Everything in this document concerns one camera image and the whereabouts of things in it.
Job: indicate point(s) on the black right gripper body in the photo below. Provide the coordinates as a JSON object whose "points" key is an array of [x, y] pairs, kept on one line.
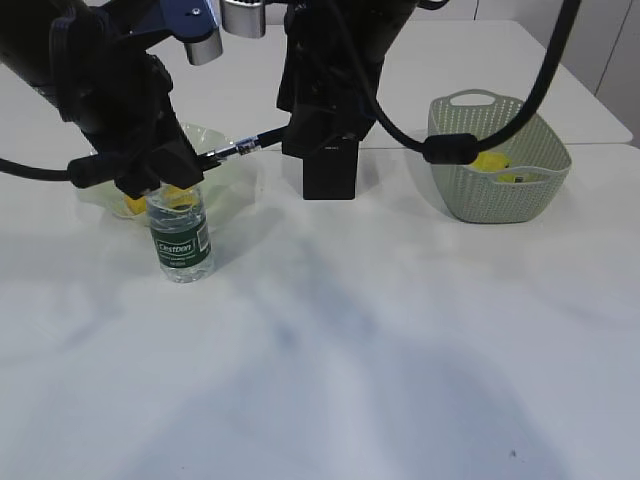
{"points": [[335, 52]]}

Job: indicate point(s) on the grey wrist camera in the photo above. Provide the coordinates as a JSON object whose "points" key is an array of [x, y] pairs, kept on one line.
{"points": [[144, 24], [244, 18]]}

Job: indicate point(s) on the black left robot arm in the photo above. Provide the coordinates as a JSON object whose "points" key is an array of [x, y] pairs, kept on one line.
{"points": [[25, 27]]}

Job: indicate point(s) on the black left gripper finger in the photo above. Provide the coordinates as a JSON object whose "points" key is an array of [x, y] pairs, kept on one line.
{"points": [[173, 161], [136, 178]]}

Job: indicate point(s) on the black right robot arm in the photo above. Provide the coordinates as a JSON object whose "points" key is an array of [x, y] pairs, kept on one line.
{"points": [[431, 59]]}

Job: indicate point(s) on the black square pen holder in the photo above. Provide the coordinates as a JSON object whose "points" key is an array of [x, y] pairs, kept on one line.
{"points": [[331, 172]]}

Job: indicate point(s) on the green plastic woven basket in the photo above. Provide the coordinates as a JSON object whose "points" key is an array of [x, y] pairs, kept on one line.
{"points": [[536, 150]]}

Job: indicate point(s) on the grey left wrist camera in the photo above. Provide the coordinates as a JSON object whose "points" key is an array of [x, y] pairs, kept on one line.
{"points": [[144, 24]]}

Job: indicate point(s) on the yellow waste paper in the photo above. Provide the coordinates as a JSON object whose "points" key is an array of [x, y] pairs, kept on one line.
{"points": [[492, 162]]}

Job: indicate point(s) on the black pen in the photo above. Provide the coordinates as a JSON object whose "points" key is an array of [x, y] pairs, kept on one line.
{"points": [[216, 157]]}

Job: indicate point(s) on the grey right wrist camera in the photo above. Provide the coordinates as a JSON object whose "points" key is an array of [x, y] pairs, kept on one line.
{"points": [[244, 18]]}

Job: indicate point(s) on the clear plastic water bottle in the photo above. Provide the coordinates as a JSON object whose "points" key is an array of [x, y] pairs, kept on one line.
{"points": [[180, 234]]}

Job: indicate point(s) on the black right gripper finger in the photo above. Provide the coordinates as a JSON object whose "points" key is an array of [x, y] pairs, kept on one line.
{"points": [[310, 131]]}

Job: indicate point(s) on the yellow pear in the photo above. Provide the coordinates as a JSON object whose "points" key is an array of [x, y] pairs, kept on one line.
{"points": [[135, 206]]}

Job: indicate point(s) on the green ruffled glass plate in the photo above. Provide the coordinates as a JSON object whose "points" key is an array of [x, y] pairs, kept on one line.
{"points": [[216, 184]]}

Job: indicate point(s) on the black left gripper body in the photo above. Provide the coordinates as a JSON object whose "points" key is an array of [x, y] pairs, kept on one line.
{"points": [[105, 82]]}

